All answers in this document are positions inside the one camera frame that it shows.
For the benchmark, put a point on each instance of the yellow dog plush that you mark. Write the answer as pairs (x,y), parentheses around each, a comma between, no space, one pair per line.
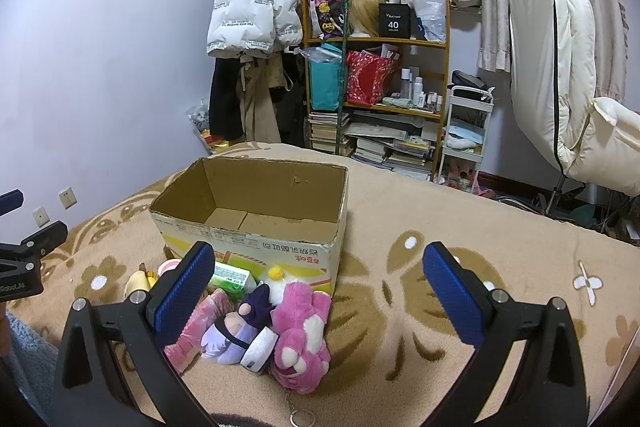
(141,280)

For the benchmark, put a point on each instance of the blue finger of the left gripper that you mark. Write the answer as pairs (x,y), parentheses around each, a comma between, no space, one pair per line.
(44,241)
(11,201)

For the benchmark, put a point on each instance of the white puffer jacket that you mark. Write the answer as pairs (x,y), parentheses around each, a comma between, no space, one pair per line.
(255,28)

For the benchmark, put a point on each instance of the open cardboard box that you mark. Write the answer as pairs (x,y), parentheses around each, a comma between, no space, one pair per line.
(260,213)

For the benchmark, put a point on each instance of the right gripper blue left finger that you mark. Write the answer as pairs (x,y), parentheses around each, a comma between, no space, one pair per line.
(89,386)

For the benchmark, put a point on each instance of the left stack of books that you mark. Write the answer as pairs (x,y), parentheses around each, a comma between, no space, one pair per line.
(327,133)

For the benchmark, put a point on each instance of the white bee plush keychain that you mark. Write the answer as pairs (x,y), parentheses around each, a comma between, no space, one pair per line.
(277,278)

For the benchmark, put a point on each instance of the white cosmetic bottles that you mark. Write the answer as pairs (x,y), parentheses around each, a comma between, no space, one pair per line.
(412,88)

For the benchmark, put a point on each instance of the pink bear plush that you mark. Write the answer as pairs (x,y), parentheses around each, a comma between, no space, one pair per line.
(300,357)

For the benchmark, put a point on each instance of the purple-haired blindfolded plush doll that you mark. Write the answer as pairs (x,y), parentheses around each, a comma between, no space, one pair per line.
(243,336)

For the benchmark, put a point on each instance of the red gift bag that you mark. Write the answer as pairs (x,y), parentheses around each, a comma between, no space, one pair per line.
(369,77)

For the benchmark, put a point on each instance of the white rolling cart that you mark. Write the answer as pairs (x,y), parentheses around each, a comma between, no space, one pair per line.
(462,147)

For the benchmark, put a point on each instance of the black hanging coat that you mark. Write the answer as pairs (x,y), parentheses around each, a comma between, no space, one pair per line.
(224,104)

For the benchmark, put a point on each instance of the lower wall socket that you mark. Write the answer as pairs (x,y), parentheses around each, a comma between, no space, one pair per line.
(41,217)

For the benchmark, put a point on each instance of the right pile of books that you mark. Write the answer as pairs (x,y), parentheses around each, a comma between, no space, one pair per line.
(395,142)

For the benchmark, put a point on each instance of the black box marked 40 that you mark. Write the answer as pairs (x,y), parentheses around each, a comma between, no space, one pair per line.
(394,20)

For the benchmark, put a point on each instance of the plastic bag of toys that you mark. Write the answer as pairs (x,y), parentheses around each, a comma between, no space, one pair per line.
(199,117)

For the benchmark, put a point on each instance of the clear plastic bag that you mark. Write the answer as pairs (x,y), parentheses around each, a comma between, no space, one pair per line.
(432,15)

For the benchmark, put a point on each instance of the upper wall socket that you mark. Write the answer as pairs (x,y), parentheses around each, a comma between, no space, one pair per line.
(67,198)

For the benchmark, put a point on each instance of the pink packaged doll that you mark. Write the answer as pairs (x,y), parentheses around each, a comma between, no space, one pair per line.
(181,353)

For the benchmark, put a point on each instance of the blonde wig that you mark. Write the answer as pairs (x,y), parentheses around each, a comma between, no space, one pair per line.
(363,17)

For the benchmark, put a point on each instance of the teal paper bag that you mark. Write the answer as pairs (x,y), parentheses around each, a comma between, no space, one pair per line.
(325,68)

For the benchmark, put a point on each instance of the wall socket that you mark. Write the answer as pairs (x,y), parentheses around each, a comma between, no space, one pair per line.
(41,217)
(67,198)

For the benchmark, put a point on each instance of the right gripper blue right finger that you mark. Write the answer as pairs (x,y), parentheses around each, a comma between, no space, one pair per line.
(548,387)

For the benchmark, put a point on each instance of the green tissue pack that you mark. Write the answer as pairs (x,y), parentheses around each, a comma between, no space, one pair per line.
(235,282)

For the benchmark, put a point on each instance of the black and pink plush bag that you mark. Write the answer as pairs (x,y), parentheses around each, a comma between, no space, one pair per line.
(327,18)

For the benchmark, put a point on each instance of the beige trench coat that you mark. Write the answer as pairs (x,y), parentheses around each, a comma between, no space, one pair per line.
(258,115)

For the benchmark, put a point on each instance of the wooden bookshelf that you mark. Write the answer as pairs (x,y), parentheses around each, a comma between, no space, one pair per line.
(386,47)

